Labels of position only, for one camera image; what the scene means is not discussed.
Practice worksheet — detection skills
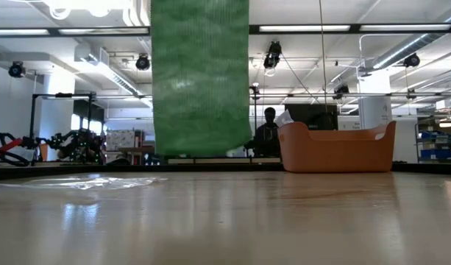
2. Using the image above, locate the black table edge rail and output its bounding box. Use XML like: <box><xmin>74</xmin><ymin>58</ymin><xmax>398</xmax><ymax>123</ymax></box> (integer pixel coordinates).
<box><xmin>0</xmin><ymin>163</ymin><xmax>451</xmax><ymax>177</ymax></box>

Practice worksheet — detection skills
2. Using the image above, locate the white round column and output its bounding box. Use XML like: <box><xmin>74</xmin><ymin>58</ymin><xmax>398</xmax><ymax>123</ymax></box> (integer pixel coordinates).
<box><xmin>358</xmin><ymin>69</ymin><xmax>394</xmax><ymax>130</ymax></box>

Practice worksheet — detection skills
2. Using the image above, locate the orange plastic tub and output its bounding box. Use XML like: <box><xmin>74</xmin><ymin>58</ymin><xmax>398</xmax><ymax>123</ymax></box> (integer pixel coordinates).
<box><xmin>277</xmin><ymin>120</ymin><xmax>397</xmax><ymax>174</ymax></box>

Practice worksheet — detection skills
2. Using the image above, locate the black monitor screen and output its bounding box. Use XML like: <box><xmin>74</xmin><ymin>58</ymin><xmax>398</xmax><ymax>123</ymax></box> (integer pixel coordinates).
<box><xmin>283</xmin><ymin>103</ymin><xmax>339</xmax><ymax>130</ymax></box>

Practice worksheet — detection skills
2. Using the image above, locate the white patterned board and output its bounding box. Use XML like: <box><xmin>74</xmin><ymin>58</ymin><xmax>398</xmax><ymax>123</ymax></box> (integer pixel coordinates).
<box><xmin>106</xmin><ymin>129</ymin><xmax>145</xmax><ymax>154</ymax></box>

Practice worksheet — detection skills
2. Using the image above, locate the black overhead frame bar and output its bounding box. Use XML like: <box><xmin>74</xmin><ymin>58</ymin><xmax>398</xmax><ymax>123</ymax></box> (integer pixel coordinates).
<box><xmin>0</xmin><ymin>22</ymin><xmax>451</xmax><ymax>36</ymax></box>

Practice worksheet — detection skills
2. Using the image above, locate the shelf with blue bins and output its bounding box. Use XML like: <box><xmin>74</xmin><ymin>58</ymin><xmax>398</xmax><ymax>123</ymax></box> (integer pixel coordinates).
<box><xmin>415</xmin><ymin>123</ymin><xmax>451</xmax><ymax>163</ymax></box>

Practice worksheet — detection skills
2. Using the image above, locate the black cable loop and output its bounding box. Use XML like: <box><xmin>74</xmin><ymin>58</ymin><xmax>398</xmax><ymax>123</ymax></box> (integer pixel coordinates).
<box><xmin>0</xmin><ymin>146</ymin><xmax>31</xmax><ymax>167</ymax></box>

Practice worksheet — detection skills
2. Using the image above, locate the black hanging ceiling reel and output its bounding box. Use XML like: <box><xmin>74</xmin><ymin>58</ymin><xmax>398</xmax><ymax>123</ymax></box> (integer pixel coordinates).
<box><xmin>7</xmin><ymin>60</ymin><xmax>26</xmax><ymax>79</ymax></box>
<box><xmin>403</xmin><ymin>52</ymin><xmax>421</xmax><ymax>68</ymax></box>
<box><xmin>263</xmin><ymin>40</ymin><xmax>283</xmax><ymax>70</ymax></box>
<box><xmin>135</xmin><ymin>54</ymin><xmax>152</xmax><ymax>71</ymax></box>
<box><xmin>333</xmin><ymin>84</ymin><xmax>350</xmax><ymax>100</ymax></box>

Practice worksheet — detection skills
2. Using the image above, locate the thin hanging cable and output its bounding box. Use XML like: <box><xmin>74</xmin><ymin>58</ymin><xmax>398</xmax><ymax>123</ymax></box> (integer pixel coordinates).
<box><xmin>318</xmin><ymin>0</ymin><xmax>328</xmax><ymax>111</ymax></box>

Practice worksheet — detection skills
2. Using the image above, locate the green knit bandage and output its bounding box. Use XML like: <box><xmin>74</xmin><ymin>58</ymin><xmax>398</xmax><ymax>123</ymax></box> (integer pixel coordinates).
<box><xmin>150</xmin><ymin>0</ymin><xmax>253</xmax><ymax>158</ymax></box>

